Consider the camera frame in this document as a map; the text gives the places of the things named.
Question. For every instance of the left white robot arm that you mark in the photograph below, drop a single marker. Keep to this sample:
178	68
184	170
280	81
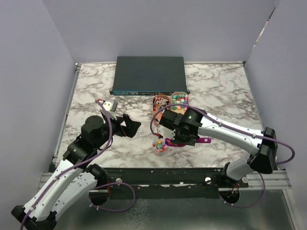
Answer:
75	174

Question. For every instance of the beige tray of star candies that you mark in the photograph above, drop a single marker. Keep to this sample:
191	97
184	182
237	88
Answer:
178	100

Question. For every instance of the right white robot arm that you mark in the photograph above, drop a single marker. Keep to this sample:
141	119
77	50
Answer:
259	145

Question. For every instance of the clear plastic jar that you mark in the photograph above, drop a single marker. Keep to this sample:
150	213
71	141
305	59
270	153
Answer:
160	147

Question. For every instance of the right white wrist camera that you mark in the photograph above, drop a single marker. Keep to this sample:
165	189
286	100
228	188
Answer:
164	132

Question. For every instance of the blue network switch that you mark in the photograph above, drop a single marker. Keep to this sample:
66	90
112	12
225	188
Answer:
149	76

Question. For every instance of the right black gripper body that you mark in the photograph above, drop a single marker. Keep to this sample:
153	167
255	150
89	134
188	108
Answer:
181	138

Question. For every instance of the purple plastic scoop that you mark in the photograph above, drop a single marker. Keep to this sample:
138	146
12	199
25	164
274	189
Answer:
170	143

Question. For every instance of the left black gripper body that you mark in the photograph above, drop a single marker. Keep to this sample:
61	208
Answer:
117	129

